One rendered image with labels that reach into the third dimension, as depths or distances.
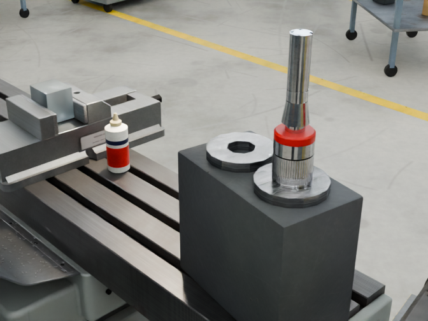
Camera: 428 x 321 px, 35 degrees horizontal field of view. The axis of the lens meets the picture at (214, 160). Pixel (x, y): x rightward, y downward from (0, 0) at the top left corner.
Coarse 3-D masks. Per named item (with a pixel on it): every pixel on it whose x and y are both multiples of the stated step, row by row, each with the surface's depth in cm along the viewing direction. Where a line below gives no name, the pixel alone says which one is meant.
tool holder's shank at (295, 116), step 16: (304, 32) 71; (304, 48) 70; (288, 64) 72; (304, 64) 71; (288, 80) 73; (304, 80) 72; (288, 96) 73; (304, 96) 73; (288, 112) 74; (304, 112) 74; (288, 128) 75; (304, 128) 75
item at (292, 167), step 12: (276, 144) 75; (312, 144) 75; (276, 156) 76; (288, 156) 75; (300, 156) 75; (312, 156) 76; (276, 168) 77; (288, 168) 76; (300, 168) 76; (312, 168) 77; (276, 180) 77; (288, 180) 76; (300, 180) 76
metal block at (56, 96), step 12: (36, 84) 123; (48, 84) 123; (60, 84) 123; (36, 96) 122; (48, 96) 119; (60, 96) 121; (72, 96) 123; (48, 108) 120; (60, 108) 122; (72, 108) 124; (60, 120) 123
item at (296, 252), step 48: (240, 144) 88; (192, 192) 87; (240, 192) 78; (288, 192) 76; (336, 192) 79; (192, 240) 91; (240, 240) 80; (288, 240) 73; (336, 240) 78; (240, 288) 83; (288, 288) 76; (336, 288) 82
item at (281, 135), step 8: (280, 128) 76; (312, 128) 76; (280, 136) 75; (288, 136) 74; (296, 136) 74; (304, 136) 74; (312, 136) 75; (288, 144) 74; (296, 144) 74; (304, 144) 74
